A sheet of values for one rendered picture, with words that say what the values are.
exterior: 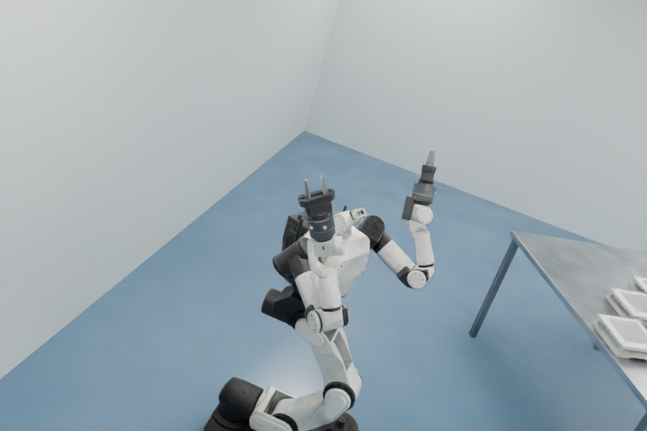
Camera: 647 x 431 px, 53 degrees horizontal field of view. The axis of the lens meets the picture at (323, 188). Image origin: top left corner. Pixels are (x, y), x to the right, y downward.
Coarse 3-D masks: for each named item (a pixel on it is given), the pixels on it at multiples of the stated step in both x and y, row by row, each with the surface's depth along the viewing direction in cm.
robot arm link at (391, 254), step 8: (392, 240) 271; (384, 248) 268; (392, 248) 268; (400, 248) 271; (384, 256) 268; (392, 256) 267; (400, 256) 267; (392, 264) 268; (400, 264) 266; (408, 264) 267; (416, 264) 273; (400, 272) 266; (408, 272) 264; (416, 272) 262; (408, 280) 264; (416, 280) 263; (424, 280) 261; (416, 288) 263
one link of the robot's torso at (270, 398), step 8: (272, 392) 301; (280, 392) 303; (264, 400) 294; (272, 400) 306; (256, 408) 291; (264, 408) 291; (256, 416) 288; (264, 416) 288; (256, 424) 290; (264, 424) 289; (272, 424) 287; (280, 424) 287; (288, 424) 287
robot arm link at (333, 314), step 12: (336, 276) 220; (324, 288) 219; (336, 288) 220; (324, 300) 219; (336, 300) 219; (324, 312) 220; (336, 312) 220; (348, 312) 224; (324, 324) 220; (336, 324) 223
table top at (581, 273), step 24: (528, 240) 406; (552, 240) 416; (552, 264) 385; (576, 264) 394; (600, 264) 404; (624, 264) 413; (552, 288) 365; (576, 288) 366; (600, 288) 374; (624, 288) 383; (576, 312) 343; (600, 312) 349; (600, 336) 327; (624, 360) 313
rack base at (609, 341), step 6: (594, 324) 333; (600, 324) 332; (600, 330) 328; (606, 330) 329; (606, 336) 324; (606, 342) 322; (612, 342) 320; (612, 348) 317; (618, 354) 313; (624, 354) 314; (630, 354) 314; (636, 354) 316; (642, 354) 318
